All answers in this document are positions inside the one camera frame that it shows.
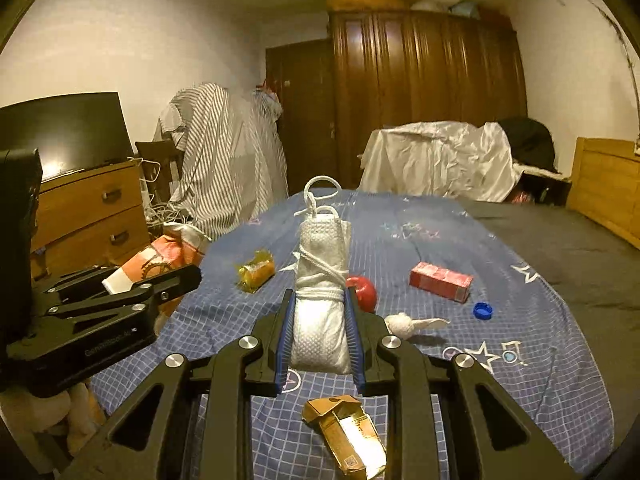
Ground white sock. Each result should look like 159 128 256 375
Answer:
384 312 450 340

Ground brown cigarette pack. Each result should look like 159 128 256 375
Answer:
302 394 387 479

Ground red white snack bag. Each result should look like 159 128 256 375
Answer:
102 222 212 336

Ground white towel with rope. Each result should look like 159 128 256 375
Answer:
291 176 352 375

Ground wooden drawer dresser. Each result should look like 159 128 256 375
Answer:
30 162 150 282

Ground blue bottle cap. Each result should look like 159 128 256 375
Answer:
473 302 494 321

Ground red rectangular box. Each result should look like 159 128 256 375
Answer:
409 262 474 304

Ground blue checkered star bedsheet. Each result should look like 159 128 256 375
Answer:
89 187 615 480

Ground yellow crumpled plastic wrapper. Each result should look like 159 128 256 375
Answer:
236 249 276 294

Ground dark grey mattress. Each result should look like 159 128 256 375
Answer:
460 198 640 443

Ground black television screen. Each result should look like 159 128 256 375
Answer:
1 92 134 181

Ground wooden chair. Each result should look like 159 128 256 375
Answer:
136 140 183 205

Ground striped cloth cover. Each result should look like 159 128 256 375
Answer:
154 82 288 240

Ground silver satin cloth cover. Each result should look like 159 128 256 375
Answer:
358 122 522 203

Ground wooden headboard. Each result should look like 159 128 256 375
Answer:
566 136 640 248

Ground black clothing pile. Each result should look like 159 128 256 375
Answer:
498 117 570 207

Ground dark wooden door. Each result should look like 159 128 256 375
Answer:
266 39 338 194

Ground dark wooden wardrobe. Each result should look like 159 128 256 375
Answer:
329 11 527 188

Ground tangled white cables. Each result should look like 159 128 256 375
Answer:
129 156 194 226

